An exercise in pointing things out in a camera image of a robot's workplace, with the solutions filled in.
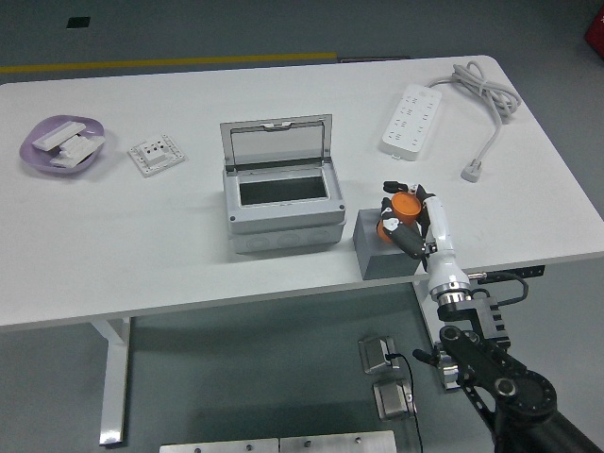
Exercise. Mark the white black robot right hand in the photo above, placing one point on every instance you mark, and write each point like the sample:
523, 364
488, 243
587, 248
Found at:
443, 236

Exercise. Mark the orange cylinder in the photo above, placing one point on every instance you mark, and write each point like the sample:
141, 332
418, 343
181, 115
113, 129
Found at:
406, 207

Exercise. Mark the grey electrical box clear lid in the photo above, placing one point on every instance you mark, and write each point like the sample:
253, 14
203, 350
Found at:
283, 222

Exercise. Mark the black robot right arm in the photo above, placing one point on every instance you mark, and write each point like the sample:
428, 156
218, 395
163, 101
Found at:
519, 391

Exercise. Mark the grey cube with round recess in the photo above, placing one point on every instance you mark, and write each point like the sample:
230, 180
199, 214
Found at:
373, 255

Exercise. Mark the metal floor socket box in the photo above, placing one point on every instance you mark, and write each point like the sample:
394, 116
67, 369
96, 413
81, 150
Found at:
375, 354
391, 401

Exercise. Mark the black table control panel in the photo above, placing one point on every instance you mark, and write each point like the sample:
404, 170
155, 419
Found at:
533, 272

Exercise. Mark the white power strip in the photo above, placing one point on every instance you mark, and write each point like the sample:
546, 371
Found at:
410, 122

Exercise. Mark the brushed metal plate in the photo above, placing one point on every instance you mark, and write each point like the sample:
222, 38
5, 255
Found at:
335, 443
217, 447

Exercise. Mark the red object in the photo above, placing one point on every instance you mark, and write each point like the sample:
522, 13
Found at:
595, 33

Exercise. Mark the white square socket plate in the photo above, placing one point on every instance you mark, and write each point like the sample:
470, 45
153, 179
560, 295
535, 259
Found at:
156, 156

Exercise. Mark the small white plastic piece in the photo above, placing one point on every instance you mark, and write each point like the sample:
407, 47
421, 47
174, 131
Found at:
66, 161

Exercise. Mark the long white plastic block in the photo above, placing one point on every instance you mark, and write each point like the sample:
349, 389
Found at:
56, 134

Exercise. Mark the purple plate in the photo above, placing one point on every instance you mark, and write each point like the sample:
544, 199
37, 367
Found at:
38, 160

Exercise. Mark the black floor hatch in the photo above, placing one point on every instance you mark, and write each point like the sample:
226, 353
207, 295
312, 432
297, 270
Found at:
78, 21

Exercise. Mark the white plastic bracket piece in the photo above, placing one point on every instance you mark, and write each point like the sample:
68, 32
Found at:
82, 144

